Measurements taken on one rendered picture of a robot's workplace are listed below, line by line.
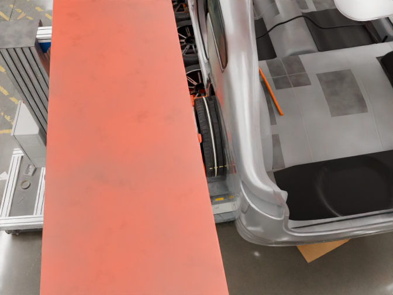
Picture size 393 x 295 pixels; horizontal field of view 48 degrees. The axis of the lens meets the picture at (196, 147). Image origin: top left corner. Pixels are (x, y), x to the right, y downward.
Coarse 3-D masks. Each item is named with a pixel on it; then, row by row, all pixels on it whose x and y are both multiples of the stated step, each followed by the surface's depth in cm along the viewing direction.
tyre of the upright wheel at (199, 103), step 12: (204, 108) 339; (216, 108) 337; (204, 120) 332; (216, 120) 332; (204, 132) 330; (216, 132) 330; (204, 144) 330; (216, 144) 331; (216, 156) 334; (216, 168) 342
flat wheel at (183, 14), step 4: (172, 0) 521; (176, 0) 521; (180, 0) 527; (184, 0) 527; (172, 4) 517; (176, 4) 517; (180, 4) 516; (184, 4) 516; (184, 8) 512; (176, 12) 505; (180, 12) 505; (184, 12) 504; (188, 12) 504; (176, 16) 501; (180, 16) 501; (184, 16) 501; (188, 16) 501; (176, 20) 506; (180, 20) 505
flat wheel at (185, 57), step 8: (176, 24) 494; (184, 24) 493; (184, 32) 500; (192, 32) 502; (184, 40) 481; (192, 40) 486; (192, 48) 480; (184, 56) 465; (192, 56) 464; (184, 64) 466; (192, 64) 466
